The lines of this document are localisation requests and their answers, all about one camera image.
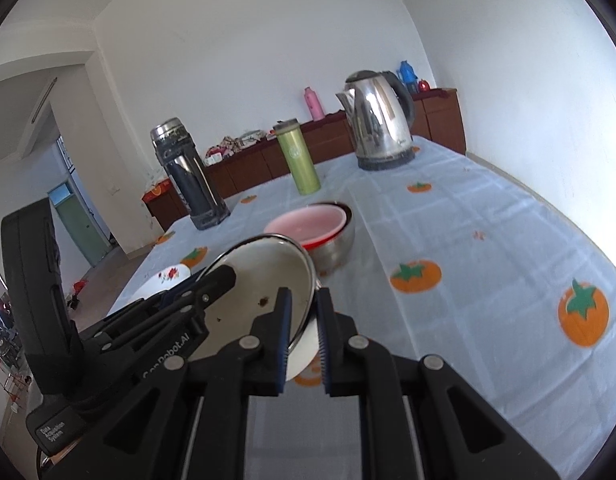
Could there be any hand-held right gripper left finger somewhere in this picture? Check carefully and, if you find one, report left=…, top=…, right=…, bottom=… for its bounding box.
left=62, top=287, right=293, bottom=480

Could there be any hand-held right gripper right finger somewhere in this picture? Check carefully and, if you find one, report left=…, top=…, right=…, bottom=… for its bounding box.
left=315, top=287, right=561, bottom=480

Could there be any green door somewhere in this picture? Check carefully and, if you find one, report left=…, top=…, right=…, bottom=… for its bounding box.
left=48, top=183, right=112, bottom=267

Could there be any persimmon printed tablecloth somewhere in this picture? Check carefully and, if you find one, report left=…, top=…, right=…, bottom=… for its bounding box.
left=105, top=132, right=616, bottom=480

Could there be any fluorescent tube lamp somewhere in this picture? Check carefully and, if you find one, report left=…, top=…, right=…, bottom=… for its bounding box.
left=32, top=78, right=57, bottom=124

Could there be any steel electric kettle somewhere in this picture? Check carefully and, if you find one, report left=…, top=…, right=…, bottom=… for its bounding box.
left=336, top=71, right=417, bottom=172

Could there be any floral cloth pile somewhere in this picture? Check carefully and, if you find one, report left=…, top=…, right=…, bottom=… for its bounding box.
left=205, top=130, right=276, bottom=161

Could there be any pink plastic bowl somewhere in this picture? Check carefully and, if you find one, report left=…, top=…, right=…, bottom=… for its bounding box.
left=264, top=206, right=347, bottom=252

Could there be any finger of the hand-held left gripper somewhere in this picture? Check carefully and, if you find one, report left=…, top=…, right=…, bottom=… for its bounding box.
left=105, top=300, right=211, bottom=356
left=155, top=264, right=237, bottom=311

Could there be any dark red wooden cabinet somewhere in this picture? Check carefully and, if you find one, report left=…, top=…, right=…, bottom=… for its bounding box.
left=142, top=88, right=467, bottom=231

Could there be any white floral plate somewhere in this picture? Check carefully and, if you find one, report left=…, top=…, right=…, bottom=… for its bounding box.
left=132, top=263, right=192, bottom=306

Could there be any pink thermos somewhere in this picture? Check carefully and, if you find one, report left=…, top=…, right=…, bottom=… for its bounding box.
left=303, top=86, right=327, bottom=122

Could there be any blue thermos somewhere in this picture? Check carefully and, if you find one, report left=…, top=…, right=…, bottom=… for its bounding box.
left=398, top=61, right=419, bottom=93

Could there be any green thermos bottle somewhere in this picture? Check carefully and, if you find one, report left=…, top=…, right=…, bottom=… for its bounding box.
left=273, top=118, right=322, bottom=196

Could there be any large black thermos flask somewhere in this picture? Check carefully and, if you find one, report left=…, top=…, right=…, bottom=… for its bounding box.
left=149, top=117, right=232, bottom=231

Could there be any stainless steel bowl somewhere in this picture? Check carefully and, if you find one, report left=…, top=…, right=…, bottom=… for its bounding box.
left=308, top=201, right=356, bottom=273

